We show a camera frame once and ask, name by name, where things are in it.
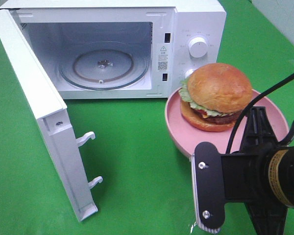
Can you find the glass microwave turntable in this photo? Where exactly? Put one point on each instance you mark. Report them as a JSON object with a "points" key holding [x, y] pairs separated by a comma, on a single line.
{"points": [[104, 65]]}

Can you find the burger with lettuce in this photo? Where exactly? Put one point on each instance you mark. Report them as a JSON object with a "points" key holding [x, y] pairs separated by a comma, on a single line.
{"points": [[213, 96]]}

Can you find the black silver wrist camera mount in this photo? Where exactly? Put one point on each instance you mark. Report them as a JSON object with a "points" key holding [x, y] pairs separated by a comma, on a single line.
{"points": [[208, 187]]}

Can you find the white microwave knob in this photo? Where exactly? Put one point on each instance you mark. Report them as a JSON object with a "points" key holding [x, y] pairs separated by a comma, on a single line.
{"points": [[198, 47], [188, 73]]}

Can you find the lower white microwave knob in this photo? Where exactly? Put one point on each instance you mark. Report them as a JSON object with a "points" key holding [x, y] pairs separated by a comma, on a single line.
{"points": [[188, 73]]}

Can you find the upper white microwave knob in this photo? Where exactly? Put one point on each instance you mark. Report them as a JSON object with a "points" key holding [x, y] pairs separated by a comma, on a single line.
{"points": [[198, 47]]}

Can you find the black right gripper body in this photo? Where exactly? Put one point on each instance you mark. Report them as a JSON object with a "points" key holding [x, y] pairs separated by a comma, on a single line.
{"points": [[262, 175]]}

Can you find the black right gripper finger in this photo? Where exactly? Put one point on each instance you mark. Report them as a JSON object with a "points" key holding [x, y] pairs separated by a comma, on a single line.
{"points": [[267, 220], [257, 130]]}

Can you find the white microwave oven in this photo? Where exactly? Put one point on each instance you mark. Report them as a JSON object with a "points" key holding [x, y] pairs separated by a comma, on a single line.
{"points": [[162, 27]]}

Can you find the white microwave door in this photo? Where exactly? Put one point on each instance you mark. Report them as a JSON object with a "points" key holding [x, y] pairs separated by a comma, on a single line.
{"points": [[50, 112]]}

